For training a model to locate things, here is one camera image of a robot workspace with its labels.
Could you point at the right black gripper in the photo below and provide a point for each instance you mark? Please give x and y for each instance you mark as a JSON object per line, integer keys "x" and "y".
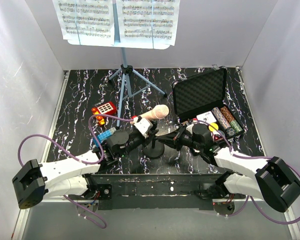
{"x": 174, "y": 143}

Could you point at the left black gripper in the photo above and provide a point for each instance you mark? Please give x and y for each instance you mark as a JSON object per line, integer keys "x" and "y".
{"x": 151, "y": 135}

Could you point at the black microphone stand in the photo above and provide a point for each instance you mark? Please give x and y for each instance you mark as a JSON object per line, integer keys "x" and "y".
{"x": 154, "y": 149}

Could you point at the pink toy microphone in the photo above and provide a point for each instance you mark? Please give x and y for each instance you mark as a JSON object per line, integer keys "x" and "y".
{"x": 157, "y": 113}

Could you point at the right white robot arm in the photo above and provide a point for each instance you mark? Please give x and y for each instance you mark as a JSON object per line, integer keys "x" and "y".
{"x": 268, "y": 179}

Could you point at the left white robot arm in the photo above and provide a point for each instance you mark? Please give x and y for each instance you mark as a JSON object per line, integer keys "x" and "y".
{"x": 37, "y": 181}

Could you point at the yellow dealer button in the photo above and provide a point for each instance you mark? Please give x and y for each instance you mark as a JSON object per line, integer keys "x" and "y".
{"x": 213, "y": 127}

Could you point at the white card deck box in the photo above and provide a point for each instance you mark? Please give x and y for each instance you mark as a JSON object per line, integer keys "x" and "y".
{"x": 207, "y": 117}

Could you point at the black poker chip case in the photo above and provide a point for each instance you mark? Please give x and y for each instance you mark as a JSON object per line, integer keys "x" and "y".
{"x": 199, "y": 94}

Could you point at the blue white chip row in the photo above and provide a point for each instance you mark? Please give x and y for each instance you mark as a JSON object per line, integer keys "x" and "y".
{"x": 220, "y": 117}

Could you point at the blue grey brick toy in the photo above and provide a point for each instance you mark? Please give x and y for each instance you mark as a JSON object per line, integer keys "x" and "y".
{"x": 103, "y": 136}

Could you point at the brown chip row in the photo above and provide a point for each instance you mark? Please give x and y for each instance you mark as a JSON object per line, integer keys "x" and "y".
{"x": 227, "y": 114}

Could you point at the green chip row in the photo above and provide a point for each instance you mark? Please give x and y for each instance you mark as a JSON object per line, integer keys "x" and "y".
{"x": 236, "y": 126}

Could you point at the blue music stand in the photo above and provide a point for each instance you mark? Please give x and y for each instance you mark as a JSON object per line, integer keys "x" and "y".
{"x": 126, "y": 71}

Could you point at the right sheet music page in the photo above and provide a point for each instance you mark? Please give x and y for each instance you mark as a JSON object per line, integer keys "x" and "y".
{"x": 152, "y": 22}

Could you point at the sheet music page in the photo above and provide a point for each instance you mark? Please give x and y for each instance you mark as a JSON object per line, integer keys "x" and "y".
{"x": 152, "y": 22}
{"x": 86, "y": 22}

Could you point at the left sheet music page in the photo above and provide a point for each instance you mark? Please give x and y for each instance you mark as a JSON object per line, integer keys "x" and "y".
{"x": 86, "y": 22}

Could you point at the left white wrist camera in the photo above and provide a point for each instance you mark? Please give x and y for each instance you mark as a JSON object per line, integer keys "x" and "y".
{"x": 143, "y": 125}

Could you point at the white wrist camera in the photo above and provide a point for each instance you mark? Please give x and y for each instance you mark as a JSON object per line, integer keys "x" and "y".
{"x": 143, "y": 125}
{"x": 189, "y": 125}

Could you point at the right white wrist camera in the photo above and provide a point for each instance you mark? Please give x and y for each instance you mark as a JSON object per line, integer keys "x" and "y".
{"x": 189, "y": 125}

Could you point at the left aluminium rail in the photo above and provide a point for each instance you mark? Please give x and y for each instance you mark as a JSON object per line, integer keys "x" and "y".
{"x": 55, "y": 116}

